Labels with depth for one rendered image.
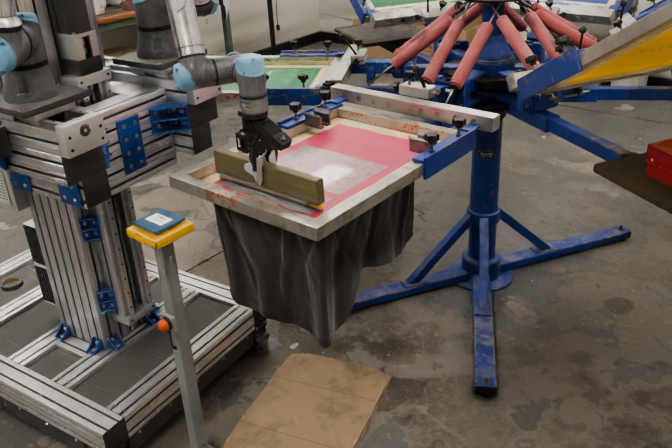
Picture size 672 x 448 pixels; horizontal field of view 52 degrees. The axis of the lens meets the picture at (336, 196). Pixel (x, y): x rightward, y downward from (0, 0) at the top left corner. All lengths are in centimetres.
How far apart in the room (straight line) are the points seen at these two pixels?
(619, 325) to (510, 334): 46
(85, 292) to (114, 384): 34
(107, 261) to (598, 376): 187
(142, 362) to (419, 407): 102
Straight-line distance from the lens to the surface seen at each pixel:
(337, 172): 212
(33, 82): 207
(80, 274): 262
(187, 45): 194
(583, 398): 279
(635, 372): 296
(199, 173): 215
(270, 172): 194
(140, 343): 277
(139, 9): 238
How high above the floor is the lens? 181
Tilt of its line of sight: 26 degrees down
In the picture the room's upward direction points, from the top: 3 degrees counter-clockwise
